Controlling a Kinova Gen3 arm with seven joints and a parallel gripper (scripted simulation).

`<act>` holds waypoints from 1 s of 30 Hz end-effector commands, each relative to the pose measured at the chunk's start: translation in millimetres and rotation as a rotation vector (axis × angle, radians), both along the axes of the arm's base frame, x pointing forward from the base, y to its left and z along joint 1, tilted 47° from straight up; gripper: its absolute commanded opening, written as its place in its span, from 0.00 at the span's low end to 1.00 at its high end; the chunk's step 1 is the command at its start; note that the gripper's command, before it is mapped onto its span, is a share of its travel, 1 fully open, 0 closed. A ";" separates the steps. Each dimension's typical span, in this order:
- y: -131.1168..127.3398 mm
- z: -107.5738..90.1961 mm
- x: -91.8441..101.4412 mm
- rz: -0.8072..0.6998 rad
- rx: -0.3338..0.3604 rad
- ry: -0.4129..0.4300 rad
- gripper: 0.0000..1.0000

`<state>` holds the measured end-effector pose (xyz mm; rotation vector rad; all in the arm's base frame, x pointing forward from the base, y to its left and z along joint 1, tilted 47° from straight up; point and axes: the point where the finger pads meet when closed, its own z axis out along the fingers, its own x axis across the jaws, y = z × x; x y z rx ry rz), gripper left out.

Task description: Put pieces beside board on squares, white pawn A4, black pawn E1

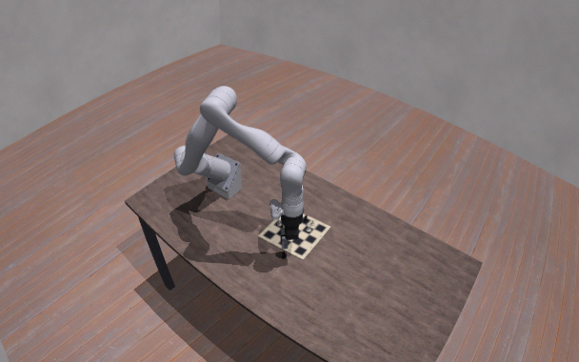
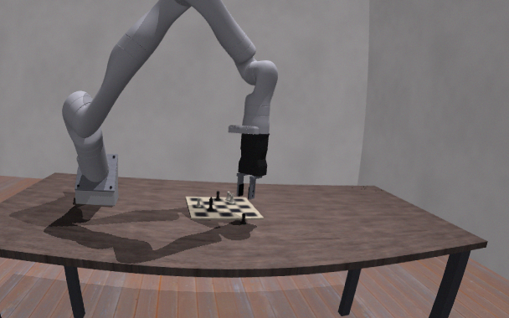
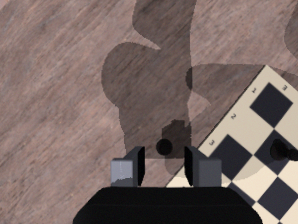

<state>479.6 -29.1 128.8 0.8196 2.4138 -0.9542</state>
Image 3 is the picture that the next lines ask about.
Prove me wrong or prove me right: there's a cream and black chessboard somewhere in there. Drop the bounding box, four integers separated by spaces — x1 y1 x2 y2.
198 65 298 224

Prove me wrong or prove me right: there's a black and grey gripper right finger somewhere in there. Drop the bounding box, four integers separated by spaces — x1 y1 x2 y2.
184 146 222 187

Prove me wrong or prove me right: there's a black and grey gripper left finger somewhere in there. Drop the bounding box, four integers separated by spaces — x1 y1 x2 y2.
110 146 145 187

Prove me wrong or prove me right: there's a black bishop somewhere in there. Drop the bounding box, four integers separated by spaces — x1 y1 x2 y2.
270 142 298 162

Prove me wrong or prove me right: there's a black pawn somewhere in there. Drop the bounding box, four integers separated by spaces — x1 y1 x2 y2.
156 139 173 156

